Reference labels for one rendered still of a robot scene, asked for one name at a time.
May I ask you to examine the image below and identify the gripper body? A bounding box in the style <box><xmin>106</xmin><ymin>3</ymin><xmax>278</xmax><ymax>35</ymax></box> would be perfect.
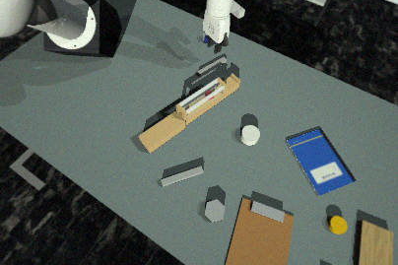
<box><xmin>203</xmin><ymin>10</ymin><xmax>231</xmax><ymax>43</ymax></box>

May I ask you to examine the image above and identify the white cylinder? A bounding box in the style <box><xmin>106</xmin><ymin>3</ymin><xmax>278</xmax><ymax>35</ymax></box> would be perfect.
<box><xmin>240</xmin><ymin>125</ymin><xmax>260</xmax><ymax>146</ymax></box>

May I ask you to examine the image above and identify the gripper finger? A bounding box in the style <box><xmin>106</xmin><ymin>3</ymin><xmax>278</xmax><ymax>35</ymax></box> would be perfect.
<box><xmin>207</xmin><ymin>35</ymin><xmax>215</xmax><ymax>47</ymax></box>
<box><xmin>214</xmin><ymin>33</ymin><xmax>229</xmax><ymax>54</ymax></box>

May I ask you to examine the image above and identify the grey square stick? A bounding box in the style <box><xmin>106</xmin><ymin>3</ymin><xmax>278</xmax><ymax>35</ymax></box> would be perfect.
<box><xmin>161</xmin><ymin>166</ymin><xmax>203</xmax><ymax>187</ymax></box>
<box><xmin>198</xmin><ymin>57</ymin><xmax>227</xmax><ymax>77</ymax></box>

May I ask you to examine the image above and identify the blue notebook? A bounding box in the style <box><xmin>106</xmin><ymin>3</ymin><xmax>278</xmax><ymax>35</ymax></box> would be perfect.
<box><xmin>287</xmin><ymin>128</ymin><xmax>356</xmax><ymax>196</ymax></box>

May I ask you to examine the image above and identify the yellow cylinder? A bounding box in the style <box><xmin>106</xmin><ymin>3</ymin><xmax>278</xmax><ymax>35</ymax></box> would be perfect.
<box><xmin>327</xmin><ymin>216</ymin><xmax>347</xmax><ymax>234</ymax></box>

